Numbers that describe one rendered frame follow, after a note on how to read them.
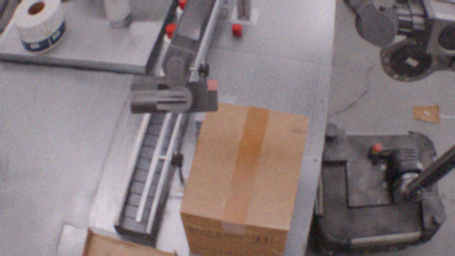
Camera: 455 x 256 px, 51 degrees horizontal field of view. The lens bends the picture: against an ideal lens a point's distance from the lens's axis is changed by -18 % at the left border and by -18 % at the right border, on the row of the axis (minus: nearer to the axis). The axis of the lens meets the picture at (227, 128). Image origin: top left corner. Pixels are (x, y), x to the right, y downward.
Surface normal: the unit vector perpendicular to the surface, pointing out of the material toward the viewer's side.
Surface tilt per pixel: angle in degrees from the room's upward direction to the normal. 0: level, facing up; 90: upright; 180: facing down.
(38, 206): 0
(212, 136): 0
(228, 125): 0
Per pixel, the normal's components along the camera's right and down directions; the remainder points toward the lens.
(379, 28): -0.04, 0.29
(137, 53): -0.03, -0.56
